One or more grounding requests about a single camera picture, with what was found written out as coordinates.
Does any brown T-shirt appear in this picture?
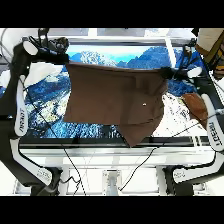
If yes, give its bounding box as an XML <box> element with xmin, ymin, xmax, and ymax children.
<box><xmin>62</xmin><ymin>61</ymin><xmax>170</xmax><ymax>148</ymax></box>

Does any rust brown garment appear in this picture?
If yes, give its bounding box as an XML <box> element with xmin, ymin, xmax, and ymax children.
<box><xmin>181</xmin><ymin>92</ymin><xmax>210</xmax><ymax>130</ymax></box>

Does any black cable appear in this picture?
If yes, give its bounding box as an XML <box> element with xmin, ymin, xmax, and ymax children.
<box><xmin>118</xmin><ymin>109</ymin><xmax>224</xmax><ymax>193</ymax></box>
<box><xmin>23</xmin><ymin>88</ymin><xmax>87</xmax><ymax>197</ymax></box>

